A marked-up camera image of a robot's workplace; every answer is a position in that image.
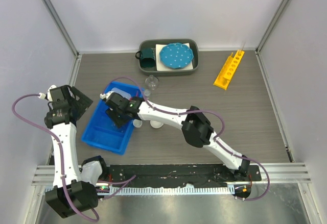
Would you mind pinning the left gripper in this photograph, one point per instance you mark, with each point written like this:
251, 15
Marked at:
83, 102

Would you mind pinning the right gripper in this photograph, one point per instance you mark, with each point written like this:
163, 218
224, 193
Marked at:
112, 114

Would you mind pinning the blue plastic divided bin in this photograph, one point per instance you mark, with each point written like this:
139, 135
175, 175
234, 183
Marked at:
102, 133

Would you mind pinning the white squeeze bottle red cap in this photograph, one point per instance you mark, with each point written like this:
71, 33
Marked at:
126, 92

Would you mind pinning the small clear glass flask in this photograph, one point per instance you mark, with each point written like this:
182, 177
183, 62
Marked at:
146, 94

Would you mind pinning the clear round glass flask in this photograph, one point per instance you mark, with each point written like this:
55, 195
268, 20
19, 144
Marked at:
152, 82

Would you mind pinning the yellow test tube rack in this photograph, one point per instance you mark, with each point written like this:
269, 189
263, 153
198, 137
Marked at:
228, 70

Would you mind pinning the clear glass test tube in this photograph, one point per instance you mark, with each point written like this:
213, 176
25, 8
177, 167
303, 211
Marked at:
242, 47

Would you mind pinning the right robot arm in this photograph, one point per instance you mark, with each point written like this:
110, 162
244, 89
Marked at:
196, 128

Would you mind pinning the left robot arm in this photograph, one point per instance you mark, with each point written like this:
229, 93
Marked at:
74, 185

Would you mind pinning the white evaporating dish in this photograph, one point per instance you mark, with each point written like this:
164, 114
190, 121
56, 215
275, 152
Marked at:
156, 124

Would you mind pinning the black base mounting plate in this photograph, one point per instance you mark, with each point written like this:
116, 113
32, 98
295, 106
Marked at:
177, 175

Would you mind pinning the white square paper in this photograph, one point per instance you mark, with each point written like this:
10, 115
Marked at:
161, 67

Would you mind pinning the dark green mug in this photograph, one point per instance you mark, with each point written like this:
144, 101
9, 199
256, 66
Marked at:
146, 57

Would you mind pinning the grey plastic tray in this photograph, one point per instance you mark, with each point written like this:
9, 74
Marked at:
174, 57

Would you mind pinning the blue dotted plate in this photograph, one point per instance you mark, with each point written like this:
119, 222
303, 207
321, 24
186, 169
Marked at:
176, 56

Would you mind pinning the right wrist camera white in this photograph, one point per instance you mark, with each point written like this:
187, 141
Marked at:
105, 96

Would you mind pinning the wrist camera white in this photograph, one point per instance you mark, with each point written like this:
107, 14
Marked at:
44, 95
105, 96

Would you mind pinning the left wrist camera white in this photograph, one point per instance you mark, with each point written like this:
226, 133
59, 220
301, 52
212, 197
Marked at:
44, 95

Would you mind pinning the white slotted cable duct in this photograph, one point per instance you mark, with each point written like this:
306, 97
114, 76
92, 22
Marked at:
187, 190

